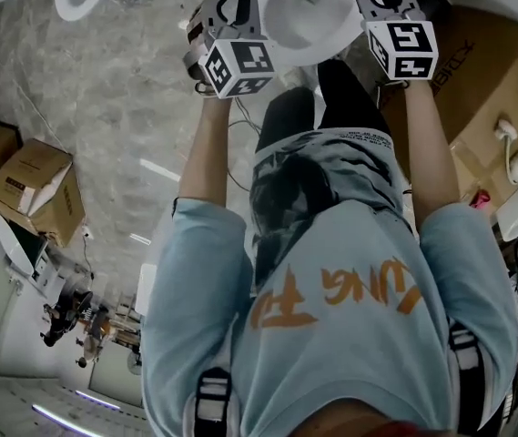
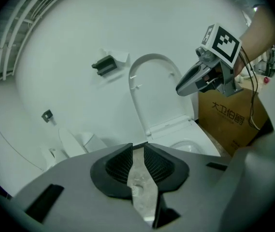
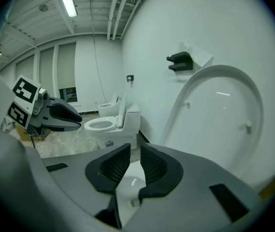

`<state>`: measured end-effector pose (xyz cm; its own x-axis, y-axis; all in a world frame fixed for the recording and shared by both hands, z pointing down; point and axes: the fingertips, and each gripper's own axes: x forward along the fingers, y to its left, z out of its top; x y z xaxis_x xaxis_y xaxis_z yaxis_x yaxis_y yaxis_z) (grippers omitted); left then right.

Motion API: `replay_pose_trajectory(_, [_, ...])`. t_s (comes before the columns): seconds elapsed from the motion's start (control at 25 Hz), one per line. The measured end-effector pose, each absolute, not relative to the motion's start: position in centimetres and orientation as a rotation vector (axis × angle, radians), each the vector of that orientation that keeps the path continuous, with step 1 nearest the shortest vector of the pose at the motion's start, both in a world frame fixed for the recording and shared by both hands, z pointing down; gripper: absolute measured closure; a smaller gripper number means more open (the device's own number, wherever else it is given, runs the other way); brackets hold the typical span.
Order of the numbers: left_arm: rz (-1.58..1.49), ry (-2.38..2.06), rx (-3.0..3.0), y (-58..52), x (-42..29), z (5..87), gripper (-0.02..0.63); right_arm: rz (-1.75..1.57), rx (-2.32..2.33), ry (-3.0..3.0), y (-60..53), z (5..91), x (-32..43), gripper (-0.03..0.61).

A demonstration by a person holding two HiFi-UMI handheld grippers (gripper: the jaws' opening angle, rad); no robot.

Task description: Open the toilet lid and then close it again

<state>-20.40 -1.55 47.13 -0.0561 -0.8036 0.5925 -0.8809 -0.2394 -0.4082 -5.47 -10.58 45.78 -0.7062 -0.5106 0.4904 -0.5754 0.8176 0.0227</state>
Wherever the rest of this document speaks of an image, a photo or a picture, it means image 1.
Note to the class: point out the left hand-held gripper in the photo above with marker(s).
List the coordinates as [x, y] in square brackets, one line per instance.
[245, 62]

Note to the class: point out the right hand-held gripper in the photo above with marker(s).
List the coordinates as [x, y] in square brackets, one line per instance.
[404, 48]

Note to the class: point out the person's left forearm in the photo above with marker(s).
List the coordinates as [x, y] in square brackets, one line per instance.
[204, 153]

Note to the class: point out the white smart toilet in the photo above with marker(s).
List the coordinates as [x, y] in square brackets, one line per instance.
[304, 21]

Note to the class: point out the person's left hand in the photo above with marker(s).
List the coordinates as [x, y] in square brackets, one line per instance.
[196, 31]

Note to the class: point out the large brown cardboard box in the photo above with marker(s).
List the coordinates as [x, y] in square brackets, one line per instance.
[481, 84]

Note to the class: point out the pink cloth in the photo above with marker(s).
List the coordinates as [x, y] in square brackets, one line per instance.
[481, 198]

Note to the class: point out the stacked small cardboard boxes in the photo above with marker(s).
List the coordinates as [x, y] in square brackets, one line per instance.
[35, 189]

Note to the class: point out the white rectangular basin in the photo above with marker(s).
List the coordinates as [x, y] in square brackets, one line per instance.
[148, 285]

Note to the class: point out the person's light blue shirt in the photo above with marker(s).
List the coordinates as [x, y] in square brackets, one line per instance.
[331, 358]

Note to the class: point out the standing fan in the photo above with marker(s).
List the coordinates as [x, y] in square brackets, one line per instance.
[134, 362]

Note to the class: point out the person's bare neck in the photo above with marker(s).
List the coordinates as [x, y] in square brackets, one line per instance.
[354, 421]

